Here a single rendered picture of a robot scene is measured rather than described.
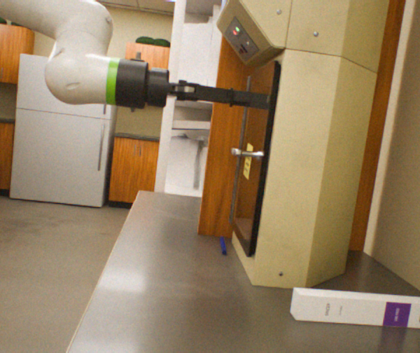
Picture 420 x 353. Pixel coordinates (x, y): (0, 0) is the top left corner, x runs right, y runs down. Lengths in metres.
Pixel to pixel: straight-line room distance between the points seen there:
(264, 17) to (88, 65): 0.34
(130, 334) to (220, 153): 0.68
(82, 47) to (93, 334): 0.52
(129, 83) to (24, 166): 5.23
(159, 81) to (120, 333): 0.46
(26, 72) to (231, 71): 4.92
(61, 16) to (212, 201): 0.62
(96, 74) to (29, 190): 5.24
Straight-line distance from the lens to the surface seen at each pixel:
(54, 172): 5.97
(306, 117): 0.90
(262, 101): 0.92
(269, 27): 0.90
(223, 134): 1.24
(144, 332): 0.70
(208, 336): 0.71
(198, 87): 0.86
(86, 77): 0.88
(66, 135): 5.89
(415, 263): 1.23
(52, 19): 0.97
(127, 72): 0.88
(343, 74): 0.95
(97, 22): 0.96
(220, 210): 1.27
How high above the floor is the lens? 1.25
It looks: 7 degrees down
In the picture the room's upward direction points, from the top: 7 degrees clockwise
